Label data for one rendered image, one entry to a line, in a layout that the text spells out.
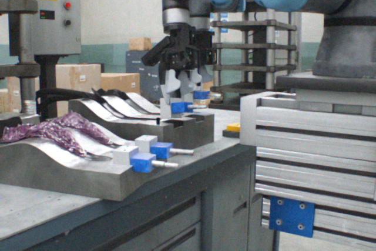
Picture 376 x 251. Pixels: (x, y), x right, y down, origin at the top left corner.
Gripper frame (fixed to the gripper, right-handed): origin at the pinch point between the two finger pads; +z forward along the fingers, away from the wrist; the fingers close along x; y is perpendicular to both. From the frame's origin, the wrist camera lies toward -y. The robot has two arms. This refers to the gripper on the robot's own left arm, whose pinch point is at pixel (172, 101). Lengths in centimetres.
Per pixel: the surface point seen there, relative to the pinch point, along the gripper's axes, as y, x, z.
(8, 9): -69, -8, -39
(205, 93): -6.5, 27.8, -4.0
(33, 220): 5, -48, 22
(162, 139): 0.8, -6.1, 10.0
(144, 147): 5.4, -18.6, 11.5
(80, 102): -29.3, -7.3, -1.4
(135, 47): -488, 540, -170
